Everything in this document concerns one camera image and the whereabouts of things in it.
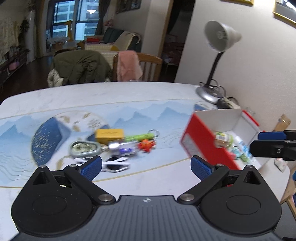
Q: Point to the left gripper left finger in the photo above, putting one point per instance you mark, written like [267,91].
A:
[59,202]

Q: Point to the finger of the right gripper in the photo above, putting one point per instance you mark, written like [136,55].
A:
[284,149]
[278,136]

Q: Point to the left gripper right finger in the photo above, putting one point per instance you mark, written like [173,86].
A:
[238,202]

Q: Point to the small green label bottle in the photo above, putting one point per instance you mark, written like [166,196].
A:
[223,140]

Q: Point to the yellow rectangular box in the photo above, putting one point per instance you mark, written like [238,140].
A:
[104,136]

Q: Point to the silver purple cylinder toy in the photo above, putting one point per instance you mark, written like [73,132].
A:
[123,148]

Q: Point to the green tube keychain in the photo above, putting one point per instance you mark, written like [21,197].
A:
[150,135]

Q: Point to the blue white striped tube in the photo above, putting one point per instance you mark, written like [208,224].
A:
[242,146]

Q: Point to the grey oval tin case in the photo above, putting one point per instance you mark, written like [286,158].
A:
[83,149]

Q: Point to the red open cardboard box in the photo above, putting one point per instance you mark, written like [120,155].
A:
[198,138]

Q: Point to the white desk lamp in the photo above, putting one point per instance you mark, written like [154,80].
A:
[220,38]

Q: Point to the gold framed picture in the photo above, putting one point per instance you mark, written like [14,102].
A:
[285,10]
[245,2]

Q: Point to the olive green jacket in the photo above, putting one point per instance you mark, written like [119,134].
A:
[78,67]

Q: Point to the dark tv cabinet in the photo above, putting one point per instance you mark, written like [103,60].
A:
[13,64]

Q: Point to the pink cloth on chair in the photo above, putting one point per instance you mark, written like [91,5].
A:
[128,66]

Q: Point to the wooden chair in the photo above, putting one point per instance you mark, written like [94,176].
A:
[150,64]

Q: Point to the sofa with blankets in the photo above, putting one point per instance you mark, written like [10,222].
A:
[112,42]

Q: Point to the orange toy figure keychain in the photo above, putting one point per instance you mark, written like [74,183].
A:
[146,145]

